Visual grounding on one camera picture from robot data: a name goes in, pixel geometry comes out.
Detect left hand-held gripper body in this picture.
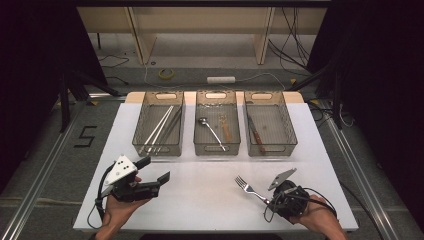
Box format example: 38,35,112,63
103,154,162,203

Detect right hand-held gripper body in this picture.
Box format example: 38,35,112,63
267,167,312,221

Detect metal fork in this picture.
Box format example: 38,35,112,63
234,175,271,205

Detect white chopstick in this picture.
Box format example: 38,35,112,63
145,105,176,155
138,105,174,155

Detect transparent grey plastic bin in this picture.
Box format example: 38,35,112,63
243,90,298,158
132,90,186,157
193,90,242,157

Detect metal spoon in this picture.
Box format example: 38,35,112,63
198,117,228,152

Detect person's left hand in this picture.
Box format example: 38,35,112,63
101,195,151,233

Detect person's right hand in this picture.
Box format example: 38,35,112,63
290,195,338,232

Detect white foam mat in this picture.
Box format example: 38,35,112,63
73,102,359,233

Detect yellow tape roll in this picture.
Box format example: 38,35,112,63
158,68,175,81

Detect black metal stand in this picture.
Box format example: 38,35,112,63
58,68,121,134
286,63,344,130

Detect white power strip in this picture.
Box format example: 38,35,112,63
206,76,236,85

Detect light wooden shelf unit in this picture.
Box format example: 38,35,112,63
77,6,328,66

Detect black curtain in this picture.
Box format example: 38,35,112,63
0,0,109,191
306,0,424,231

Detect right hand-held gripper black cable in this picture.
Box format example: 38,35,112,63
263,187,338,224

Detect hand-held gripper black cable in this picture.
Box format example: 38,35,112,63
87,164,114,231
263,187,338,224

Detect left hand-held gripper black cable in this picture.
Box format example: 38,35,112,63
87,164,114,231

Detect long black floor cable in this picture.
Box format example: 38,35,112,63
339,182,386,240

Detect metal floor rail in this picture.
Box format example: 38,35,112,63
319,109,401,240
0,99,88,240

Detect short black cable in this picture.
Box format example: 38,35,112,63
106,75,129,86

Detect tangled cables by stand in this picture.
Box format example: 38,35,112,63
308,101,354,128

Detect thin black looped cable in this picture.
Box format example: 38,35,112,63
99,54,130,69

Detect bundle of black cables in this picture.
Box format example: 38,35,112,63
268,7,313,73

